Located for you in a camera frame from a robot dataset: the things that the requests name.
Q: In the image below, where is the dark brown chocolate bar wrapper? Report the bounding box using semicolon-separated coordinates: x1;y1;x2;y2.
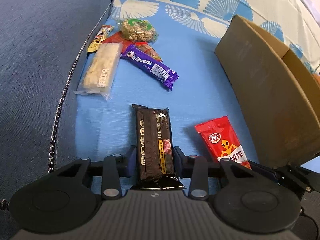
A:
132;104;184;191

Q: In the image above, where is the clear rice cracker bar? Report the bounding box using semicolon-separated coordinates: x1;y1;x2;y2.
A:
75;43;123;100

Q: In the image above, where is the yellow cartoon snack stick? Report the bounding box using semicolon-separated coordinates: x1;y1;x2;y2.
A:
87;25;114;53

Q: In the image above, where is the red spicy snack packet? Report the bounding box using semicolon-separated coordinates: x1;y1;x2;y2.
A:
195;116;251;169

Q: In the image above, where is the purple Alpenliebe candy bar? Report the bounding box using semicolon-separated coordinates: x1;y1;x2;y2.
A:
121;44;179;90

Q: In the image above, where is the brown cardboard box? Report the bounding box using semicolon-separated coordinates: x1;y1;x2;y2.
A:
215;15;319;167

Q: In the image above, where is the red nut snack packet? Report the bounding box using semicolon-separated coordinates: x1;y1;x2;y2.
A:
135;42;162;62

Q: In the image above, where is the flat red sachet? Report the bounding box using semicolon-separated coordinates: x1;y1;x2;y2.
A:
101;31;133;54

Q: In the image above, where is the round peanut brittle packet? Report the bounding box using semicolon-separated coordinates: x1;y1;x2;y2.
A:
118;18;158;42

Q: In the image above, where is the blue fan pattern cloth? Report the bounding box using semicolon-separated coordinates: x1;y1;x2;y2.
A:
74;0;320;196

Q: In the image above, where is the blue denim cushion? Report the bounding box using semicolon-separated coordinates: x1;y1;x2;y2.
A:
1;0;113;239

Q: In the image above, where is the metal chain strap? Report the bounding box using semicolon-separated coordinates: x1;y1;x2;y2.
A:
0;3;112;210

